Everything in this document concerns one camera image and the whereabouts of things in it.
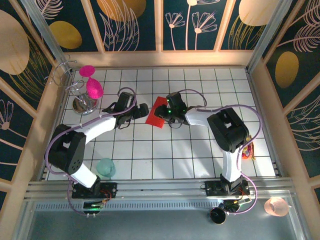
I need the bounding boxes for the red cloth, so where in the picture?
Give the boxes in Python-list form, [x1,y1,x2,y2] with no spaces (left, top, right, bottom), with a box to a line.
[145,96,171,130]

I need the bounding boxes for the pink wine glass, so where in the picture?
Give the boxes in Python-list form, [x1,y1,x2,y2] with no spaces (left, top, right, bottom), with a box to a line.
[79,65,105,100]

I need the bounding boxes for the green translucent cup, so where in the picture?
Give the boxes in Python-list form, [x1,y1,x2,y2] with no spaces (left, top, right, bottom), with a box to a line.
[96,157,117,179]

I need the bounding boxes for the orange candy bag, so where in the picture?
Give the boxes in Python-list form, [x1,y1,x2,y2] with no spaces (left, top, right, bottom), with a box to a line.
[240,135,256,161]

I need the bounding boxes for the small circuit board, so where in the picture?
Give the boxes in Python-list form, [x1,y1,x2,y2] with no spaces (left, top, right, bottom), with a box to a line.
[223,197,252,213]
[83,199,107,212]

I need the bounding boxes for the black round cap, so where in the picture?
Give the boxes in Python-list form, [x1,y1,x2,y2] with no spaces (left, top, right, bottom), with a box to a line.
[209,206,227,225]

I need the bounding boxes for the pink translucent cup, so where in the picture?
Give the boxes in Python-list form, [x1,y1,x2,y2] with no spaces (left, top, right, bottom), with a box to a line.
[263,196,292,217]

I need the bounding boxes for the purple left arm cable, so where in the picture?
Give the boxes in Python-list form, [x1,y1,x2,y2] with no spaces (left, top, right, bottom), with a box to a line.
[44,86,138,218]

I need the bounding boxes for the chrome wire glass stand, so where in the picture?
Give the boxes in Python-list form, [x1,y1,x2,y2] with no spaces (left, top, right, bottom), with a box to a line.
[44,59,100,116]

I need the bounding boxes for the aluminium rail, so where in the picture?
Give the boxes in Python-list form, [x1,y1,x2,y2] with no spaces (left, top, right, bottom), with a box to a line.
[24,176,296,201]

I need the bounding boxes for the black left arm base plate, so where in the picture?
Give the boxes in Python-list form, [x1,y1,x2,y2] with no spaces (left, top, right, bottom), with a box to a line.
[71,181,118,200]

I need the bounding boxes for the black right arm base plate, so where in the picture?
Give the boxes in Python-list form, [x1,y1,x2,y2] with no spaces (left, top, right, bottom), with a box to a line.
[204,180,251,197]

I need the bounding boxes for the aluminium frame post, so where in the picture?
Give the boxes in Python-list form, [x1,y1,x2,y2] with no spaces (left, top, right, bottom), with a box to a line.
[245,0,292,72]
[19,0,68,66]

